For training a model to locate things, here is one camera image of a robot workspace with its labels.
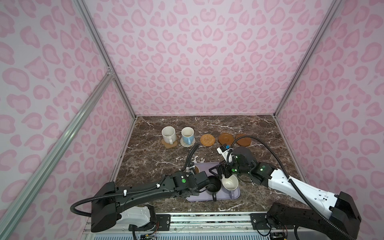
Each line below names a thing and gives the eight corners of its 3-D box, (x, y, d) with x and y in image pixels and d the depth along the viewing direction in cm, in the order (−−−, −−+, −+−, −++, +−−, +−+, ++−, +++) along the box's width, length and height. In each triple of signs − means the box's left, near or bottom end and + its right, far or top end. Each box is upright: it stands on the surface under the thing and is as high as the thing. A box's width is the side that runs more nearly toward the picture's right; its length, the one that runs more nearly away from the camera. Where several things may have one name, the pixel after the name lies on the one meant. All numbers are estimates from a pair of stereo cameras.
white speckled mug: (162, 148, 103) (159, 140, 95) (165, 134, 110) (162, 126, 103) (175, 148, 103) (173, 140, 95) (177, 134, 110) (175, 126, 103)
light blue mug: (182, 149, 103) (180, 139, 94) (183, 136, 109) (181, 126, 101) (194, 149, 103) (193, 139, 94) (194, 136, 109) (193, 126, 101)
